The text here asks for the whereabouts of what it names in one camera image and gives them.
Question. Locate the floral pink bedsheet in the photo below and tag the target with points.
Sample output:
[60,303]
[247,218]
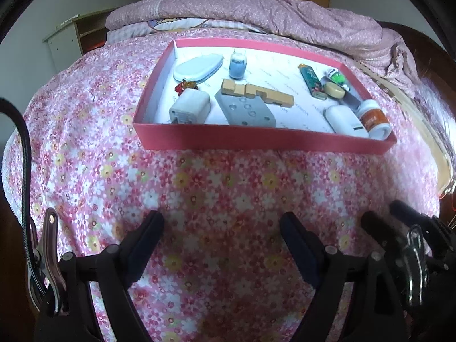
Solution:
[213,185]

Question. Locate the wooden puzzle block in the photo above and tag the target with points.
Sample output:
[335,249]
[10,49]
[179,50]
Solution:
[270,98]

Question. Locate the white earbud case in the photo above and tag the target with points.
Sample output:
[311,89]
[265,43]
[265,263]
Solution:
[343,119]

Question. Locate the beige bed mat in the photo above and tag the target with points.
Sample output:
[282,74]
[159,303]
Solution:
[431,142]

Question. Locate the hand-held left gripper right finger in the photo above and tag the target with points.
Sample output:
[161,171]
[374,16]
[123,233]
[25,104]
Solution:
[302,249]

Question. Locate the green and purple toy figure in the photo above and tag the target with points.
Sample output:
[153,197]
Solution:
[336,77]

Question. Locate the cartoon print blanket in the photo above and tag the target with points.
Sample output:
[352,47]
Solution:
[178,24]

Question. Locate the grey plate with holes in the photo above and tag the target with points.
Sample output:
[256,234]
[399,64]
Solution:
[249,114]

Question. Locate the pink shallow cardboard box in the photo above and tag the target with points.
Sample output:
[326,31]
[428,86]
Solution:
[249,137]

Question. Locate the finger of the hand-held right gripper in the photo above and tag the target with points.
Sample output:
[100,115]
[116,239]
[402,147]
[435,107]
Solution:
[384,237]
[436,235]

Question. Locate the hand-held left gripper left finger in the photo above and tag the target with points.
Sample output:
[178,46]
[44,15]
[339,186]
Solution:
[140,249]

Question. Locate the round cream tin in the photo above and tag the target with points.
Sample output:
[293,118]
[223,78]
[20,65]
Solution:
[335,91]

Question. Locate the metal spring clip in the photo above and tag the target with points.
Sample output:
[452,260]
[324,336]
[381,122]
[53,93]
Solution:
[48,253]
[415,267]

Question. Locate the light blue oval case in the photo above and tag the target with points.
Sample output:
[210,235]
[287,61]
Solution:
[197,67]

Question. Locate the blue plastic hook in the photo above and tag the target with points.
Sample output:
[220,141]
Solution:
[237,67]

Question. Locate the green patterned lighter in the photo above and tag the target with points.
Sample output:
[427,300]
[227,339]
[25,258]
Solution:
[310,78]

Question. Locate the pink checkered pillow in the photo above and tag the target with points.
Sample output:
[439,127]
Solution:
[124,34]

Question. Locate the dark wooden headboard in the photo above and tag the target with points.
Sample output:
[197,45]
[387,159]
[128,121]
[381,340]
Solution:
[427,50]

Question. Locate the white bottle with orange label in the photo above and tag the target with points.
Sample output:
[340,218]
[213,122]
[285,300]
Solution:
[374,117]

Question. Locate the lilac fuzzy blanket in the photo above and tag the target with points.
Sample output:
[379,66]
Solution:
[438,114]

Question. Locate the pink quilt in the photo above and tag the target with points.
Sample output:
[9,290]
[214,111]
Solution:
[267,10]

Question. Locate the pale wooden bedside cabinet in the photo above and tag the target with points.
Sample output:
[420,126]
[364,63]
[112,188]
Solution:
[66,37]

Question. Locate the white charger plug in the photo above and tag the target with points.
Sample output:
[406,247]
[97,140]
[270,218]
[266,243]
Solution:
[190,107]

